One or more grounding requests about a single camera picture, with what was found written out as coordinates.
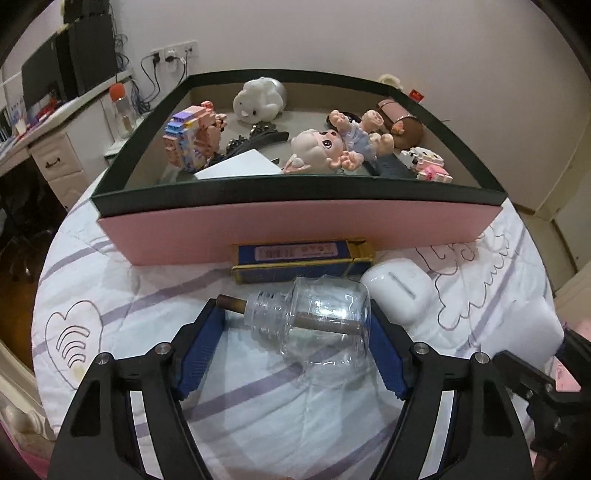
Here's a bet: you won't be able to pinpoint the small pink block toy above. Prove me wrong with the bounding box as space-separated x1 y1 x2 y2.
399 147 452 182

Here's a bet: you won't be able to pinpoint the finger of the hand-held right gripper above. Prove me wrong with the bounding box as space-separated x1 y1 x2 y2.
494 351 559 400
561 329 591 358

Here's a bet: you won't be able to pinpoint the black power cable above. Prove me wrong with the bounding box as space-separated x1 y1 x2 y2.
140 52 163 103

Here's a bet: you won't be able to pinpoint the white card box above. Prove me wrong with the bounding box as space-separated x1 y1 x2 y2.
194 148 283 181

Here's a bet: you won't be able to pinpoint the cream wooden furniture edge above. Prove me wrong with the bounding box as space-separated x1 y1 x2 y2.
554 268 591 324

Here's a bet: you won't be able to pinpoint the white desk with drawers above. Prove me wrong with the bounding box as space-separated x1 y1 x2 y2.
0 69 134 213

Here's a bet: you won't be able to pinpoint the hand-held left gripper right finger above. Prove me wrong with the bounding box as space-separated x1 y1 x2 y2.
367 298 536 480

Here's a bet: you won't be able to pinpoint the white striped quilt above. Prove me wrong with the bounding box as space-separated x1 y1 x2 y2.
32 166 566 480

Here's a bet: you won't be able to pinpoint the scattered papers and books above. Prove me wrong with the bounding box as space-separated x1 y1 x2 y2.
0 92 79 153

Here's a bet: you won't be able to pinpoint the rose gold jar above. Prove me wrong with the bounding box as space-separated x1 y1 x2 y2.
376 98 424 145

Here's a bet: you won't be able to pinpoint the pink box with black rim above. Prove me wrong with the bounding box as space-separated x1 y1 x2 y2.
91 69 509 267

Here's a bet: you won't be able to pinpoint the large pink block toy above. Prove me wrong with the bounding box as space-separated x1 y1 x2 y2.
163 102 229 172

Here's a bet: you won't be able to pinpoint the blue and gold box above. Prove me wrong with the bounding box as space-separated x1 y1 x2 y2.
231 237 376 288

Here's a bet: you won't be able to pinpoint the pink pig-eared doll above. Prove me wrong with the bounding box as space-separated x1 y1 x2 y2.
283 109 395 175

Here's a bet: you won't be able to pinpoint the white wall outlet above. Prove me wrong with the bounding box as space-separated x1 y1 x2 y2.
161 41 199 61

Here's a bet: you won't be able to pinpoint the black computer tower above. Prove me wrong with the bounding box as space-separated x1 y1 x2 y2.
55 13 120 97

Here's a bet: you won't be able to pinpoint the black office chair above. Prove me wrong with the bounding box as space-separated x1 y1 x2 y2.
0 171 56 282

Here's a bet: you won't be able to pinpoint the pink and purple blanket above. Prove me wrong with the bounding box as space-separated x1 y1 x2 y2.
556 362 583 393

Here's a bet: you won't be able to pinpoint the clear bottle with orange cap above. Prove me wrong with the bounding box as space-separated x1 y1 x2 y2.
108 82 136 139

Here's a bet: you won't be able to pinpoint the cream carved bed frame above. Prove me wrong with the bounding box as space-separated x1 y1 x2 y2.
0 342 56 444

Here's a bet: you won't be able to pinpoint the white earbuds case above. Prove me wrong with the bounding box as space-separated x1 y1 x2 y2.
359 259 435 326

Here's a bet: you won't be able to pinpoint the clear glass bottle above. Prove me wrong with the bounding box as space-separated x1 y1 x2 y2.
217 276 372 370

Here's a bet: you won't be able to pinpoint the black computer monitor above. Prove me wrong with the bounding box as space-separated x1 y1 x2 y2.
21 34 61 114

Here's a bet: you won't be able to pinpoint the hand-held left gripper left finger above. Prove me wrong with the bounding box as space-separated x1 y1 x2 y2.
48 298 227 480

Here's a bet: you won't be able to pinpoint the black hair clip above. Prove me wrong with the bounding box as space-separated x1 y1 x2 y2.
225 122 289 155

